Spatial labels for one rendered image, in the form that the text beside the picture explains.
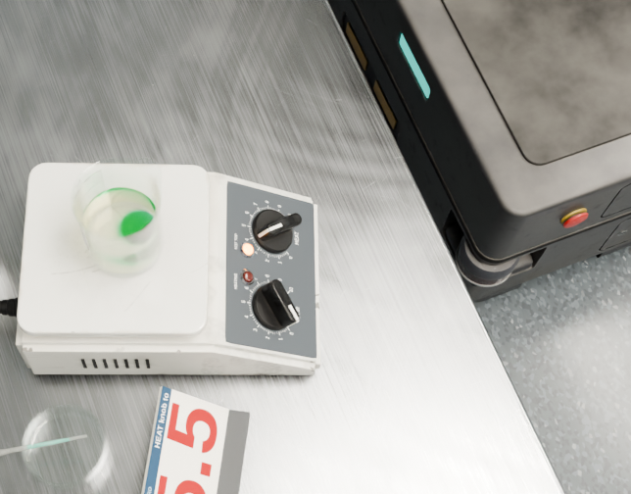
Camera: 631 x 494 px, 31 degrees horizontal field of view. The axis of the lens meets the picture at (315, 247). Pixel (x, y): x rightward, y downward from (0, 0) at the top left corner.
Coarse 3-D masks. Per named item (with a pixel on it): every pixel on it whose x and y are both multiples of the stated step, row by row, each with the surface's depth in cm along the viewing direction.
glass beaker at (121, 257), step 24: (96, 168) 69; (120, 168) 70; (144, 168) 70; (72, 192) 68; (96, 192) 72; (144, 192) 73; (96, 240) 69; (120, 240) 68; (144, 240) 70; (96, 264) 73; (120, 264) 72; (144, 264) 73
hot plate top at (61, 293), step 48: (48, 192) 76; (192, 192) 77; (48, 240) 75; (192, 240) 75; (48, 288) 73; (96, 288) 74; (144, 288) 74; (192, 288) 74; (96, 336) 73; (144, 336) 73; (192, 336) 74
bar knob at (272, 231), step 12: (264, 216) 80; (276, 216) 81; (288, 216) 79; (300, 216) 80; (252, 228) 79; (264, 228) 78; (276, 228) 78; (288, 228) 79; (264, 240) 79; (276, 240) 80; (288, 240) 80; (276, 252) 80
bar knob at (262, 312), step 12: (264, 288) 77; (276, 288) 77; (252, 300) 77; (264, 300) 78; (276, 300) 77; (288, 300) 77; (264, 312) 77; (276, 312) 77; (288, 312) 77; (264, 324) 77; (276, 324) 78; (288, 324) 77
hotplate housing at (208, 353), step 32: (224, 192) 79; (288, 192) 83; (224, 224) 78; (224, 256) 77; (224, 288) 77; (224, 320) 76; (32, 352) 74; (64, 352) 74; (96, 352) 74; (128, 352) 75; (160, 352) 75; (192, 352) 75; (224, 352) 75; (256, 352) 77
